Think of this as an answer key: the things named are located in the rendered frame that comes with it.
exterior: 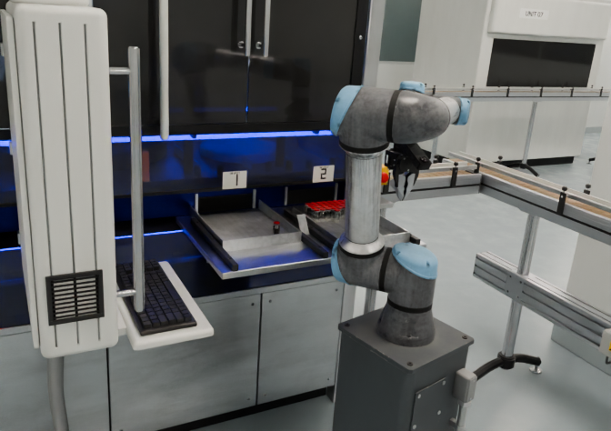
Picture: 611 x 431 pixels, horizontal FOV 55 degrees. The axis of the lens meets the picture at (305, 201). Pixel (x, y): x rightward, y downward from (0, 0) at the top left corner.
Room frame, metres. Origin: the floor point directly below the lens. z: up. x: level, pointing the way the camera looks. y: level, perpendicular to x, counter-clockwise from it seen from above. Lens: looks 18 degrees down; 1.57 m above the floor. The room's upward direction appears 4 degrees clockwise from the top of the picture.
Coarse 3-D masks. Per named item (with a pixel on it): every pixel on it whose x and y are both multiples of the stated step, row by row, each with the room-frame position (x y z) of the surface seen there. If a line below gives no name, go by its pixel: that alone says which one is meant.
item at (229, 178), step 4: (224, 172) 1.88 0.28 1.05; (228, 172) 1.89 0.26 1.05; (232, 172) 1.89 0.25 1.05; (236, 172) 1.90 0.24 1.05; (240, 172) 1.91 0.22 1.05; (244, 172) 1.91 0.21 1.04; (224, 176) 1.88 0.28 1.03; (228, 176) 1.89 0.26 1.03; (232, 176) 1.89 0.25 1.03; (240, 176) 1.91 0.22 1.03; (244, 176) 1.91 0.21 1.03; (224, 180) 1.88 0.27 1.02; (228, 180) 1.89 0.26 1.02; (232, 180) 1.89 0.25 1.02; (240, 180) 1.91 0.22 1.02; (244, 180) 1.91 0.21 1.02; (224, 184) 1.88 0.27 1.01; (228, 184) 1.89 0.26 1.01; (232, 184) 1.89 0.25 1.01; (240, 184) 1.91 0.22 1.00; (244, 184) 1.91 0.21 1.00; (224, 188) 1.88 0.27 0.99; (228, 188) 1.89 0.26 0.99; (232, 188) 1.89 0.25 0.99
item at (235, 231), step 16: (192, 208) 1.88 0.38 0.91; (256, 208) 2.02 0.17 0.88; (208, 224) 1.83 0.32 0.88; (224, 224) 1.84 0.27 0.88; (240, 224) 1.85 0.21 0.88; (256, 224) 1.86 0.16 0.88; (272, 224) 1.87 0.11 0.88; (288, 224) 1.81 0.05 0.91; (224, 240) 1.61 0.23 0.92; (240, 240) 1.63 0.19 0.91; (256, 240) 1.66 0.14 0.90; (272, 240) 1.68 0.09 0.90; (288, 240) 1.71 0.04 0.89
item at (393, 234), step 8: (312, 224) 1.84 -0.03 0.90; (320, 224) 1.90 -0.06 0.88; (328, 224) 1.91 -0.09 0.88; (336, 224) 1.92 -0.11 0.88; (344, 224) 1.92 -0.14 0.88; (384, 224) 1.92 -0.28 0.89; (392, 224) 1.88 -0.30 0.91; (328, 232) 1.74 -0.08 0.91; (336, 232) 1.83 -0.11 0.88; (384, 232) 1.87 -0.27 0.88; (392, 232) 1.87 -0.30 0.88; (400, 232) 1.83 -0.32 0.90; (408, 232) 1.79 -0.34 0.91; (392, 240) 1.76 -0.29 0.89; (400, 240) 1.78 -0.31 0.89; (408, 240) 1.79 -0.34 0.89
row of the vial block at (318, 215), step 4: (316, 208) 1.93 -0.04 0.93; (320, 208) 1.93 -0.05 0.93; (324, 208) 1.94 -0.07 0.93; (328, 208) 1.94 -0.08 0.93; (332, 208) 1.95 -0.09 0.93; (336, 208) 1.96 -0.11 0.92; (340, 208) 1.96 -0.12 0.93; (344, 208) 1.97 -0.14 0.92; (316, 212) 1.91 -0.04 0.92; (320, 212) 1.93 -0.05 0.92; (324, 212) 1.93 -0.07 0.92; (328, 212) 1.94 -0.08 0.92; (332, 212) 1.94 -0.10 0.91; (340, 212) 1.96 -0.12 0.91; (344, 212) 1.96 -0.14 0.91; (316, 216) 1.91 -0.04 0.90; (320, 216) 1.92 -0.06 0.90; (324, 216) 1.93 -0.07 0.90; (328, 216) 1.93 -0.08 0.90; (332, 216) 1.94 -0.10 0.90; (340, 216) 1.96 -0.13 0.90; (344, 216) 1.96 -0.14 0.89; (316, 220) 1.91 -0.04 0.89; (320, 220) 1.92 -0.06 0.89; (324, 220) 1.93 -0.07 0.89; (328, 220) 1.93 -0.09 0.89; (332, 220) 1.94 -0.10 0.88
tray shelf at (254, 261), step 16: (272, 208) 2.04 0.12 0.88; (288, 208) 2.05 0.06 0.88; (304, 208) 2.07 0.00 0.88; (192, 240) 1.71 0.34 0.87; (208, 256) 1.57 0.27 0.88; (240, 256) 1.58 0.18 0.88; (256, 256) 1.59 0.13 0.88; (272, 256) 1.60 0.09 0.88; (288, 256) 1.61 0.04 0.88; (304, 256) 1.61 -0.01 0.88; (320, 256) 1.62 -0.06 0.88; (224, 272) 1.47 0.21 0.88; (240, 272) 1.49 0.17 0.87; (256, 272) 1.51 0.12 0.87
